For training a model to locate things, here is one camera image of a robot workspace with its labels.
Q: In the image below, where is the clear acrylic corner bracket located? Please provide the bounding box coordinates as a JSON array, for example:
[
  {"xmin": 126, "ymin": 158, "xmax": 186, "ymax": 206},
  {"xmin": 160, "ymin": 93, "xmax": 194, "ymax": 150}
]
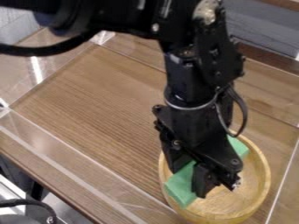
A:
[{"xmin": 89, "ymin": 31, "xmax": 116, "ymax": 46}]

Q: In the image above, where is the clear acrylic tray enclosure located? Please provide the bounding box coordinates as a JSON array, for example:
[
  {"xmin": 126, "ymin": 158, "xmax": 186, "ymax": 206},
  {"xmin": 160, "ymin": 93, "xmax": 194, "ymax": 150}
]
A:
[{"xmin": 0, "ymin": 32, "xmax": 299, "ymax": 224}]

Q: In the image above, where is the black metal mount with screw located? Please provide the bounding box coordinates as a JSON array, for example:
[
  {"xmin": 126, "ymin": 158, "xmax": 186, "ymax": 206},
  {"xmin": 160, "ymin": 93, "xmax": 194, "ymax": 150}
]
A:
[{"xmin": 24, "ymin": 205, "xmax": 65, "ymax": 224}]

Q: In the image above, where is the black cable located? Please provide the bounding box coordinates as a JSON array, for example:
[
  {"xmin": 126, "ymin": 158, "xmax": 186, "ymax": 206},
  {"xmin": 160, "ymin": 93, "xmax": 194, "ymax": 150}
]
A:
[{"xmin": 0, "ymin": 199, "xmax": 57, "ymax": 224}]

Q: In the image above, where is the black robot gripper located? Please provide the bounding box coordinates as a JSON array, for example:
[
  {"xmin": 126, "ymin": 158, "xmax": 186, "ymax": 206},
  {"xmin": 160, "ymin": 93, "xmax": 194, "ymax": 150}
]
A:
[{"xmin": 153, "ymin": 103, "xmax": 242, "ymax": 199}]

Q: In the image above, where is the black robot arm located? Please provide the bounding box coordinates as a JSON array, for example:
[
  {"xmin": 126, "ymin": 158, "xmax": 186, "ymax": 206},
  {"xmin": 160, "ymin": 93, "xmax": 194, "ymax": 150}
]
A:
[{"xmin": 0, "ymin": 0, "xmax": 246, "ymax": 198}]

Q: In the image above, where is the brown wooden bowl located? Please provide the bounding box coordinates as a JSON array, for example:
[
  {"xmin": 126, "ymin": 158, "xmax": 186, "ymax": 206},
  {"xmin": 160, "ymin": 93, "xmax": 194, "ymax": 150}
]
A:
[{"xmin": 158, "ymin": 136, "xmax": 270, "ymax": 224}]

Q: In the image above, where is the green rectangular block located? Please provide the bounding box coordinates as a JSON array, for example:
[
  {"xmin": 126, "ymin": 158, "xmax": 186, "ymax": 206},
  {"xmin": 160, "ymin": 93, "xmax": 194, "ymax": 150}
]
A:
[{"xmin": 162, "ymin": 136, "xmax": 249, "ymax": 208}]

